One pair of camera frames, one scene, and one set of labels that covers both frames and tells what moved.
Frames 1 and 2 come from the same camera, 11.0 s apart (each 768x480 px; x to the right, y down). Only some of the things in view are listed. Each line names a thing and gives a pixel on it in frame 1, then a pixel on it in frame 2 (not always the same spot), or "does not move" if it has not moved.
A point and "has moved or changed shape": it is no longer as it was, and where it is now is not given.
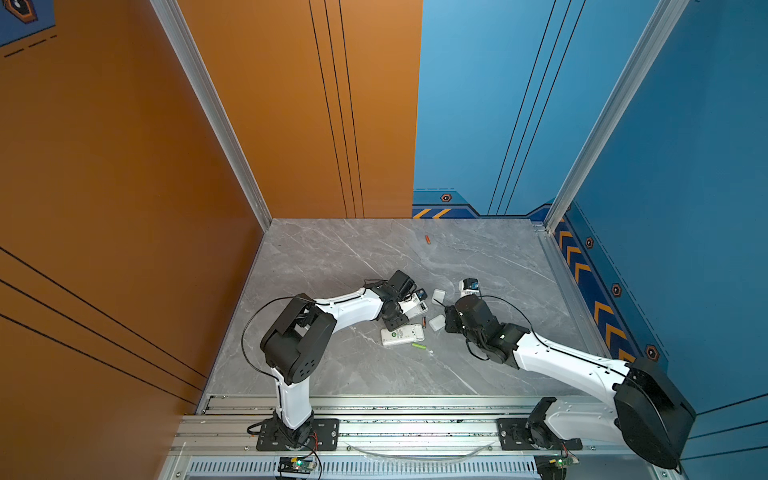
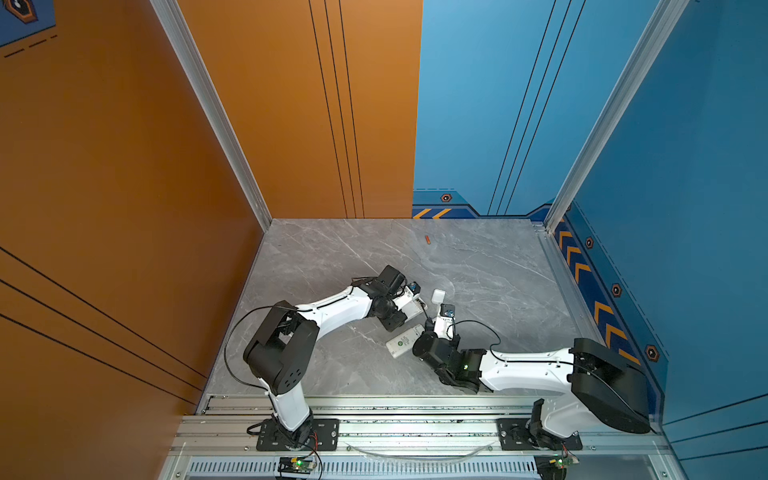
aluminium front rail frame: [385, 438] does not move
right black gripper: [450, 317] → [428, 330]
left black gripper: [395, 324] does not move
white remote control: [409, 333] has moved or changed shape
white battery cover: [439, 295] does not move
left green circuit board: [297, 465] does not move
